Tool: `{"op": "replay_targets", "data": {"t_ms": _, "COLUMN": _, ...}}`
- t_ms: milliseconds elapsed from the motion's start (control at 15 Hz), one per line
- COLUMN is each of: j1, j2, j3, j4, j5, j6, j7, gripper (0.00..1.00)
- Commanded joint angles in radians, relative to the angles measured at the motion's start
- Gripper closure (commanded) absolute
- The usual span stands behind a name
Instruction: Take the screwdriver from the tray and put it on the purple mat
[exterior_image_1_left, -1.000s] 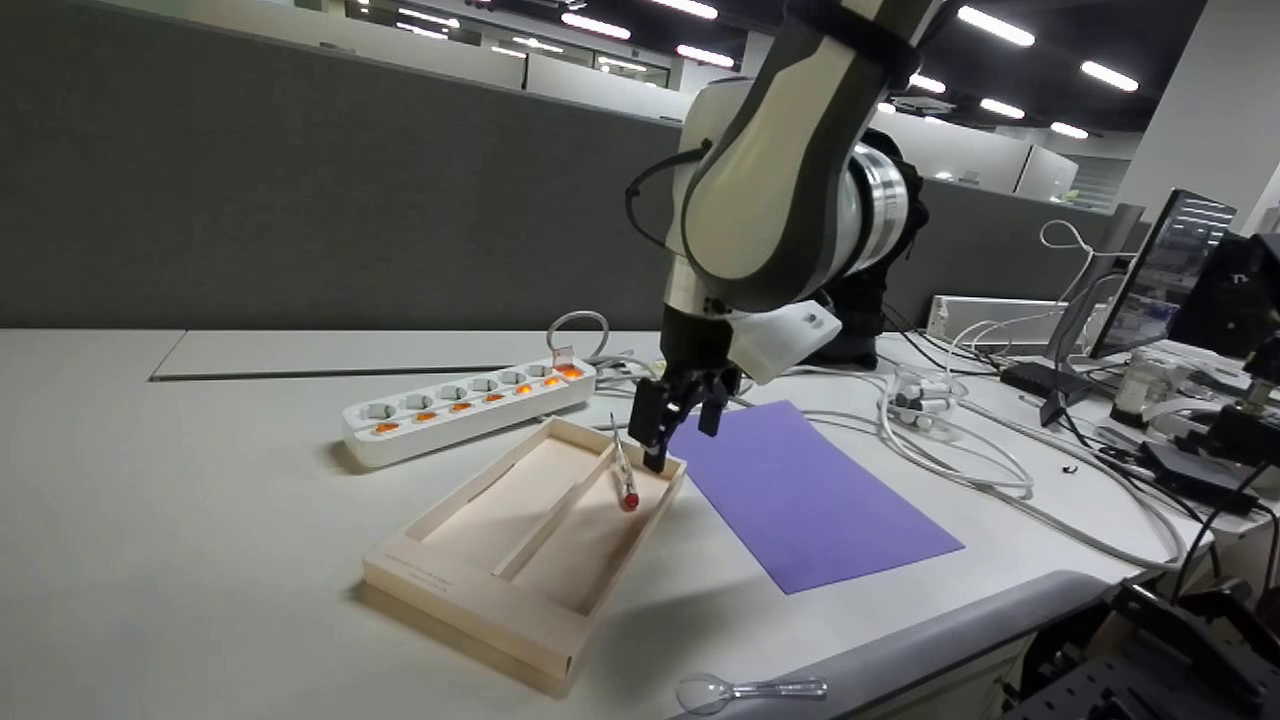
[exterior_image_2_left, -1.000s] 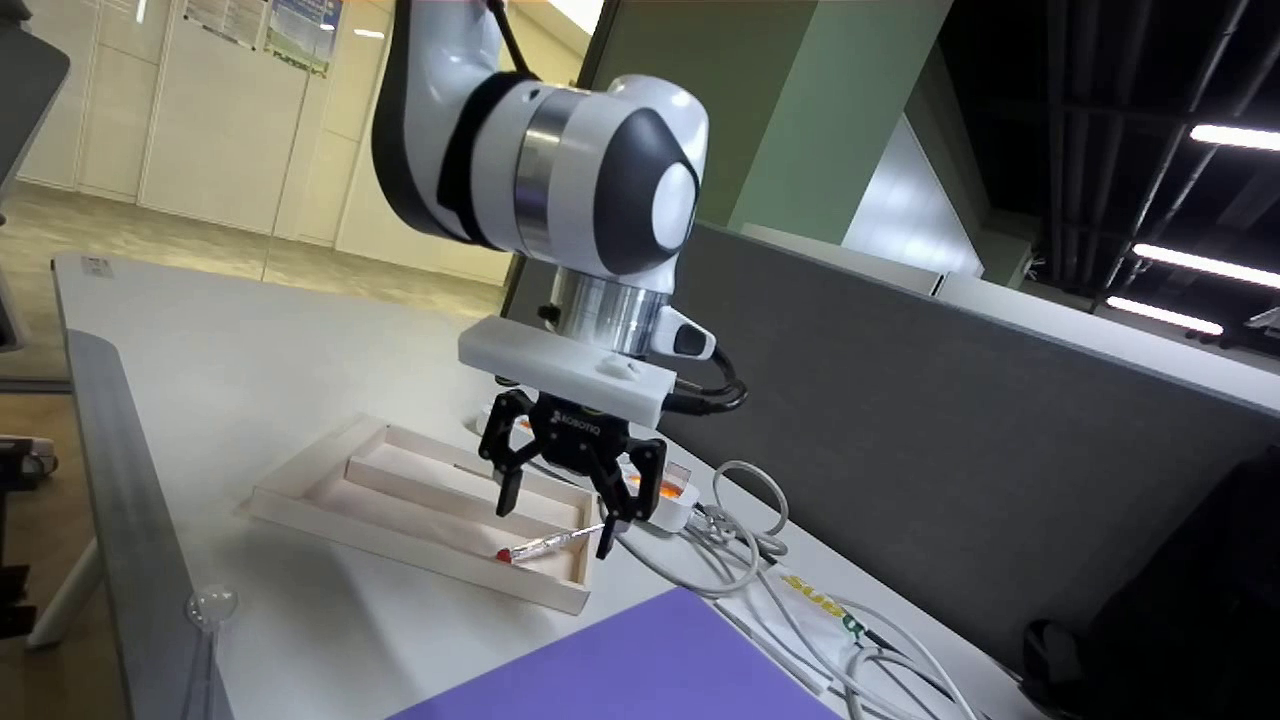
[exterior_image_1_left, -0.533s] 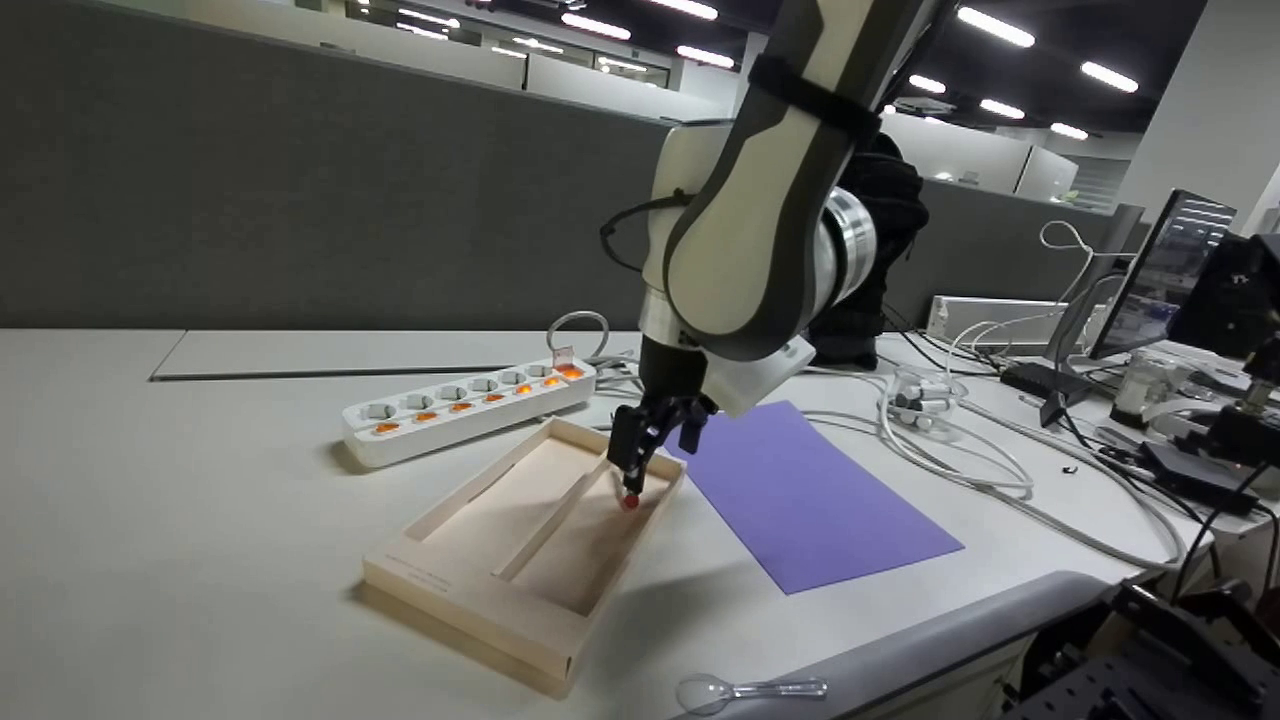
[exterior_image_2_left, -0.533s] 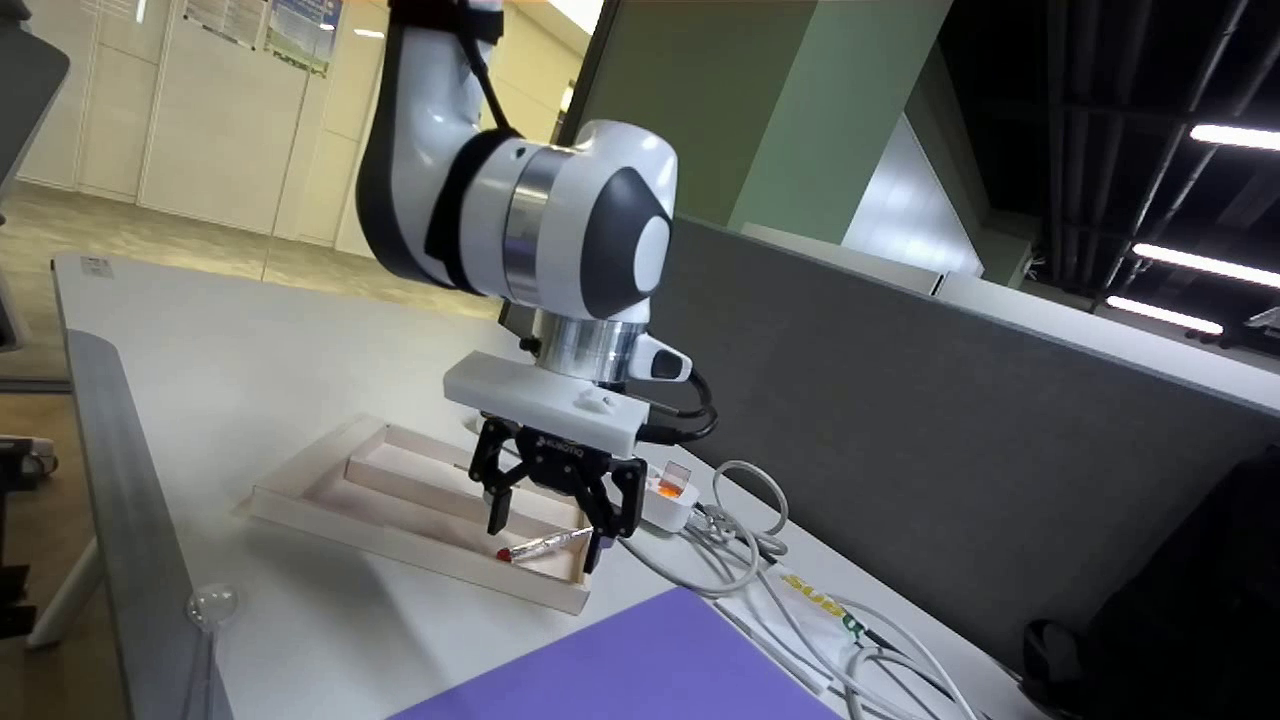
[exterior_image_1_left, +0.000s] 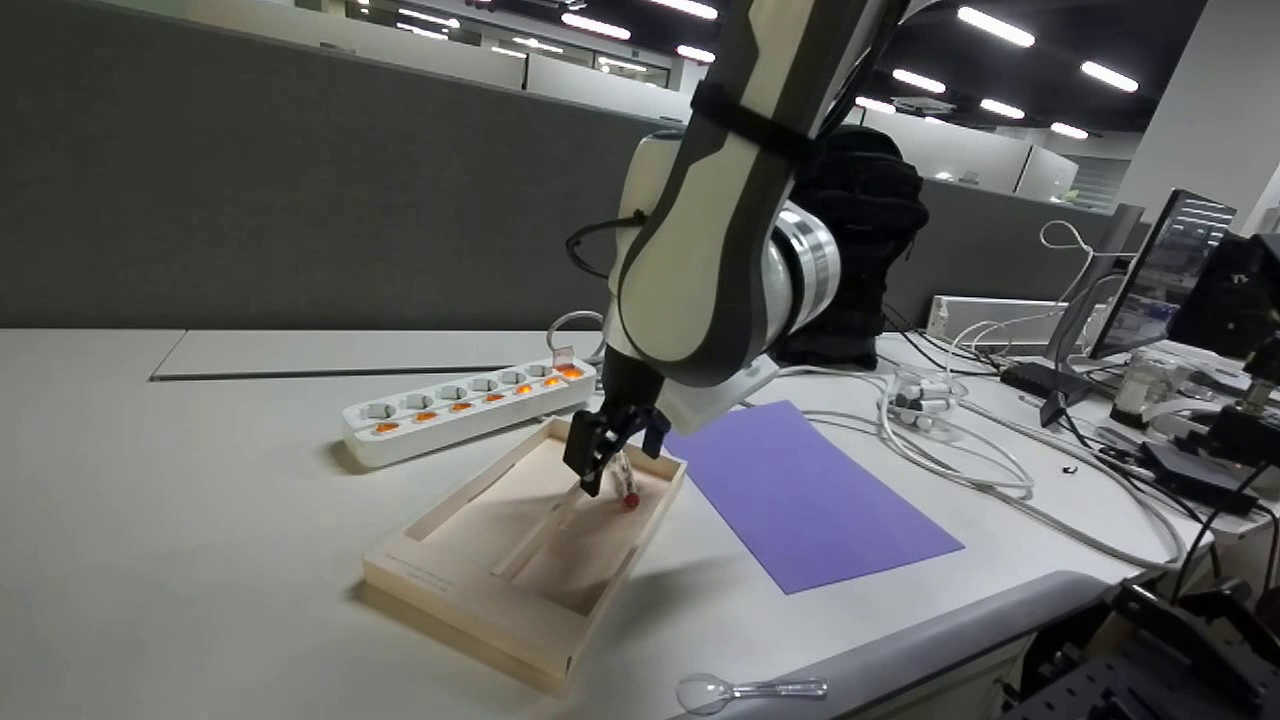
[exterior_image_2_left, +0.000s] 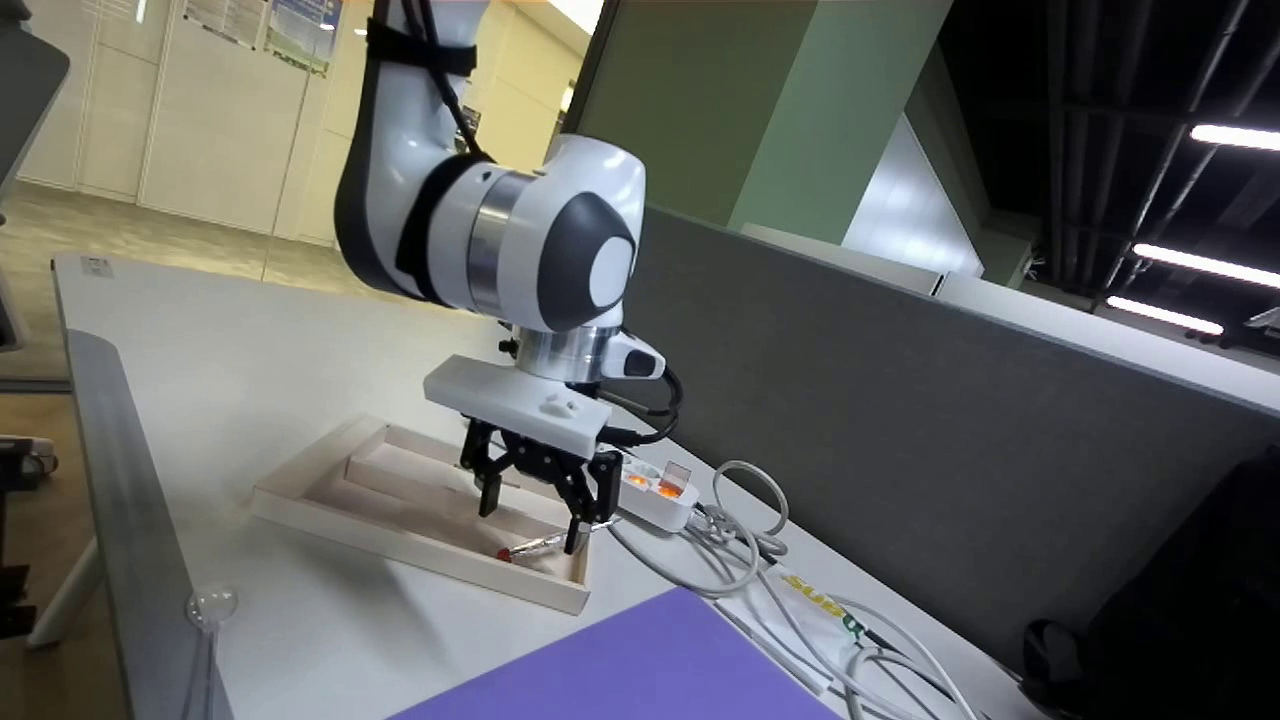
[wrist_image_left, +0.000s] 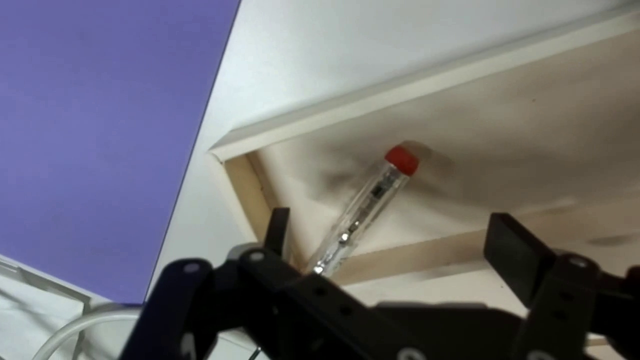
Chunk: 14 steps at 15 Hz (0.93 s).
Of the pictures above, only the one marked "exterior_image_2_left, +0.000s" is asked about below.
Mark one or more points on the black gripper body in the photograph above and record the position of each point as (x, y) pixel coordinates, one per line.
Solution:
(543, 458)

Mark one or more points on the grey desk partition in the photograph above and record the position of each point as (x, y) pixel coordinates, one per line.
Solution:
(934, 427)

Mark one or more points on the green pillar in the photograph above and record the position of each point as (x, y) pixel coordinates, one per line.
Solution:
(744, 123)

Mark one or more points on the clear plastic clip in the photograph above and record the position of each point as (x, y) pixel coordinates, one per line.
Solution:
(211, 606)

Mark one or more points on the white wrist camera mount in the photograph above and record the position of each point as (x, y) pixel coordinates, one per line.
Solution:
(522, 401)

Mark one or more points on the white power strip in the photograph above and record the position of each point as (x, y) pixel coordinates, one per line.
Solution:
(658, 489)

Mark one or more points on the long ceiling light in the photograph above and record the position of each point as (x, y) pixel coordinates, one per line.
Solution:
(1232, 136)
(1202, 264)
(1162, 312)

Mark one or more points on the black floor object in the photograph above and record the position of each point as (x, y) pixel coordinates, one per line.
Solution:
(24, 467)

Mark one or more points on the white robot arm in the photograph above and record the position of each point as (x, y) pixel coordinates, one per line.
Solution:
(534, 241)

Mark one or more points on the large wall poster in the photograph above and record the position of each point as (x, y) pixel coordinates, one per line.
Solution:
(301, 29)

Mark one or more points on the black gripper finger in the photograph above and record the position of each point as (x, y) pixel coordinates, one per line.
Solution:
(580, 513)
(489, 480)

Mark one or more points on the white wooden tray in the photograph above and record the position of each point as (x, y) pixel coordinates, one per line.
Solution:
(386, 513)

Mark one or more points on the black monitor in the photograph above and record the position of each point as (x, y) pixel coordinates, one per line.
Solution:
(24, 83)

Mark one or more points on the white table leg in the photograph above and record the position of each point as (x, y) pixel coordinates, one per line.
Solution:
(67, 598)

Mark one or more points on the purple mat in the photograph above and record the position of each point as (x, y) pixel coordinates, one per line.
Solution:
(641, 664)

